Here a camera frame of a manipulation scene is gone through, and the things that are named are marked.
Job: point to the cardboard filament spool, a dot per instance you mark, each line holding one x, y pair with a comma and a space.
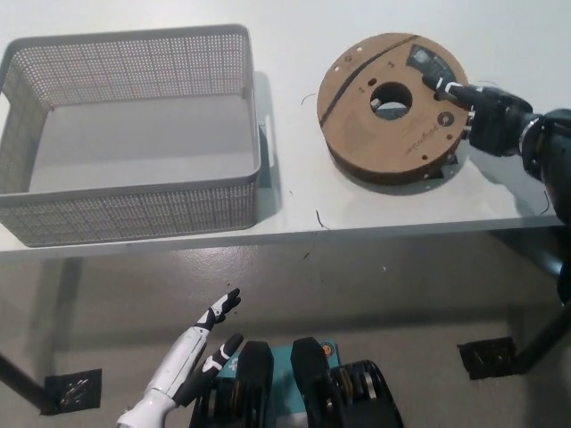
357, 147

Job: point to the black floor tape patch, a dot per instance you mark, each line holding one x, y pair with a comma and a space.
73, 390
486, 356

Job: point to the black slanted stand leg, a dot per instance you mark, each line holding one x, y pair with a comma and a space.
20, 383
544, 339

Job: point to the black and white right hand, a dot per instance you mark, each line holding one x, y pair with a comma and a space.
495, 120

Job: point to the black robot body with teal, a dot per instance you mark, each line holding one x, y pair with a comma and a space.
256, 370

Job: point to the grey perforated plastic basket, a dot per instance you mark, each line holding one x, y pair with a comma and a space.
134, 214

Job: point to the white and black left hand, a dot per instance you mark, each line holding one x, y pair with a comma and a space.
178, 365

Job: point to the grey table leg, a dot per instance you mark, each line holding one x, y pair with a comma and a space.
67, 303

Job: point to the thin black curved strand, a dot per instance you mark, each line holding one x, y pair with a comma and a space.
486, 82
319, 220
303, 98
547, 203

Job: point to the black tape patch on table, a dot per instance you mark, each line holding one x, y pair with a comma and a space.
448, 168

